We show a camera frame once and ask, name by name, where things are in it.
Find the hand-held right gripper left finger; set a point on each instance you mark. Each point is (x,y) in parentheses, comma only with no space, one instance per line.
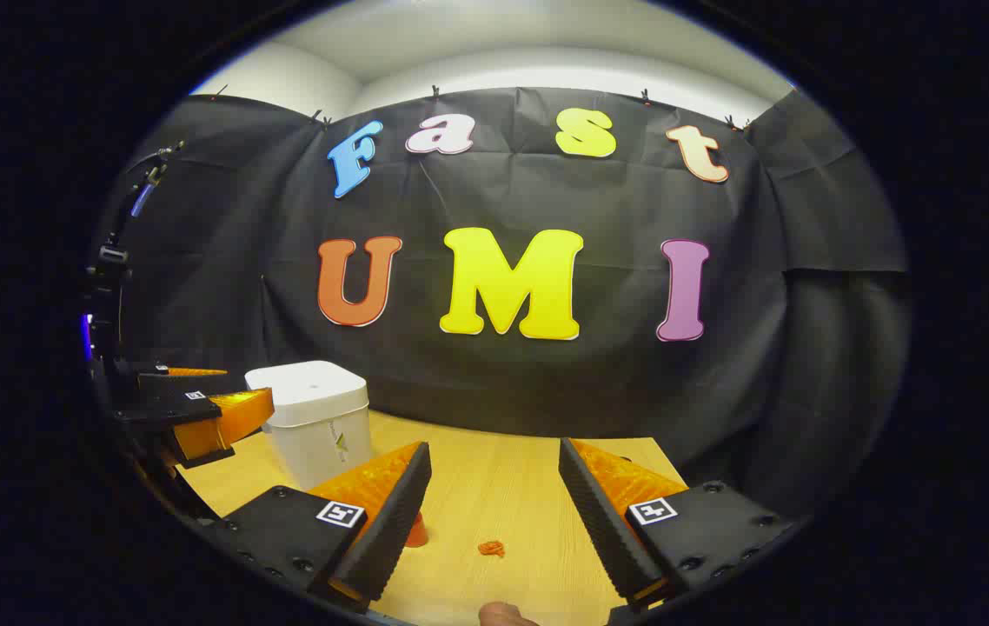
(390,522)

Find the wooden desktop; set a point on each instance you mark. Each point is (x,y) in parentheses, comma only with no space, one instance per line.
(494,487)

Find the orange paper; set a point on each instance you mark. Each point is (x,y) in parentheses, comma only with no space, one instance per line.
(491,549)

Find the black tripod stand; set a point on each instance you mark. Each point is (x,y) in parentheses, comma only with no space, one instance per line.
(116,261)

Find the white desktop garbage bin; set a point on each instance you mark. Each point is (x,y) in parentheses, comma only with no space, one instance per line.
(321,435)

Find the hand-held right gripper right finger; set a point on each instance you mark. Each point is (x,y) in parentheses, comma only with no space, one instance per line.
(599,522)

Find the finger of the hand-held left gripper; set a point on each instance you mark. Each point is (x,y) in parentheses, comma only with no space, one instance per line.
(225,422)
(173,387)

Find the red pop can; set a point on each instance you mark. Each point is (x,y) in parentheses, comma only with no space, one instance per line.
(417,532)

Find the computer monitor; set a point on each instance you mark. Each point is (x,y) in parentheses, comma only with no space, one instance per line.
(87,335)

